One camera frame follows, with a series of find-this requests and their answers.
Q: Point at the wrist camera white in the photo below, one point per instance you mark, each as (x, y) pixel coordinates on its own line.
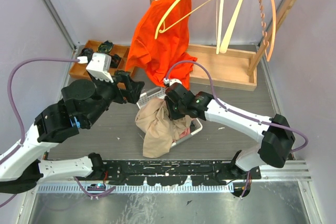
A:
(98, 66)
(168, 82)

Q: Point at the orange red t shirt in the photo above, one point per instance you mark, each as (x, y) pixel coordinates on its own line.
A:
(161, 54)

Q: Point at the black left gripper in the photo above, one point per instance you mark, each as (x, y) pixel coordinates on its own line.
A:
(133, 90)

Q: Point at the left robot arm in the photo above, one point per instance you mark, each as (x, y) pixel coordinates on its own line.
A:
(82, 103)

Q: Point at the white slotted cable duct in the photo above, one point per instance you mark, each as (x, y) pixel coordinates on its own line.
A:
(187, 188)

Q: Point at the cream wooden hanger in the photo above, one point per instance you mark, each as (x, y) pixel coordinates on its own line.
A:
(227, 37)

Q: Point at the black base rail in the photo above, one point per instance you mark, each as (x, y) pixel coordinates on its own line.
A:
(170, 172)

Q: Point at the wooden clothes rack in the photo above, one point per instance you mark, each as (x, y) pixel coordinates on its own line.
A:
(237, 69)

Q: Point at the beige t shirt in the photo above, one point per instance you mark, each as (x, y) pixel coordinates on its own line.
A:
(160, 131)

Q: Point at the rolled green sock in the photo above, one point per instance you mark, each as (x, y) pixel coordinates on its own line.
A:
(105, 47)

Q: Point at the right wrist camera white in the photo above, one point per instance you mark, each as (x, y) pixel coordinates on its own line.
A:
(168, 82)

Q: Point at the pink t shirt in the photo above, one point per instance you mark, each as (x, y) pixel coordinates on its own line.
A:
(183, 133)

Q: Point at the rolled black sock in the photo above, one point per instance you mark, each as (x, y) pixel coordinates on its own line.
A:
(115, 61)

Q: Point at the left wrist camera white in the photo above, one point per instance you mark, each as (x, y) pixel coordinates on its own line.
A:
(98, 66)

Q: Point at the white plastic basket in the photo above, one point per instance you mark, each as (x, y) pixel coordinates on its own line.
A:
(159, 92)

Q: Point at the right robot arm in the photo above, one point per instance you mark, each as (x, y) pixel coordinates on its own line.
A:
(272, 135)

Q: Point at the rolled dark sock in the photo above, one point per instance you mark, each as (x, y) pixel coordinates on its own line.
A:
(88, 52)

